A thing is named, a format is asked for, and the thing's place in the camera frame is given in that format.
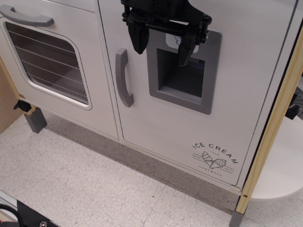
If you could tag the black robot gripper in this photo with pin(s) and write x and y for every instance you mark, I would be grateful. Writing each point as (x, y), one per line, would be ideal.
(176, 17)

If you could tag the grey fridge door handle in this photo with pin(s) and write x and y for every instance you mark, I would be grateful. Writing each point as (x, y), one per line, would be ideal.
(123, 78)

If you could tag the white toy fridge door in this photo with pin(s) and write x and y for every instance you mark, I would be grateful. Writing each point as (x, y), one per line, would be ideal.
(207, 116)

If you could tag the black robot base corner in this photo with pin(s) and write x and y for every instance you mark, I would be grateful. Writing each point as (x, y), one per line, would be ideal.
(26, 217)

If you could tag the grey ice dispenser panel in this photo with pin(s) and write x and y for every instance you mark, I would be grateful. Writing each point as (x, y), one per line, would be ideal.
(191, 86)

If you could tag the white toy oven door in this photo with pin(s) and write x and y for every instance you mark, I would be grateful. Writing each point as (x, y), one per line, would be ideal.
(60, 68)

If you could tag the black clamp knob right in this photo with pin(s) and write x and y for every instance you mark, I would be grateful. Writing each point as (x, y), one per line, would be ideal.
(296, 105)

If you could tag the black clamp knob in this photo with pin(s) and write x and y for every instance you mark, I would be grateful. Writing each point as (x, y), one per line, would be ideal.
(24, 106)
(296, 105)

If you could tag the grey left foot cap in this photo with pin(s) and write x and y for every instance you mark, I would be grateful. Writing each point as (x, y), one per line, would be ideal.
(36, 120)

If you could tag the grey foot cap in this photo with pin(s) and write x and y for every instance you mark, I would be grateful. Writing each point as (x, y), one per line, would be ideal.
(236, 219)
(36, 120)

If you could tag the black clamp knob left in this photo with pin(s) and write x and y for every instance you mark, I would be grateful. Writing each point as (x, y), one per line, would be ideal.
(24, 106)

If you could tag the light wooden left panel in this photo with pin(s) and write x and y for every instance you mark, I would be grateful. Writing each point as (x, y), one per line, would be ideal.
(8, 98)

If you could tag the grey right foot cap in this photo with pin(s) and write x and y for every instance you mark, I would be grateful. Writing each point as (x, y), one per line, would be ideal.
(236, 219)

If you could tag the grey oven door handle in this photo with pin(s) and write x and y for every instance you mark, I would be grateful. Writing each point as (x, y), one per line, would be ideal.
(41, 21)

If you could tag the light wooden right post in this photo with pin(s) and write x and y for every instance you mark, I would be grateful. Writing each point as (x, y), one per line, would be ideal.
(289, 83)

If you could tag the white round base plate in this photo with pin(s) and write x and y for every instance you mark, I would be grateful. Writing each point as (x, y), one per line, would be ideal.
(282, 174)

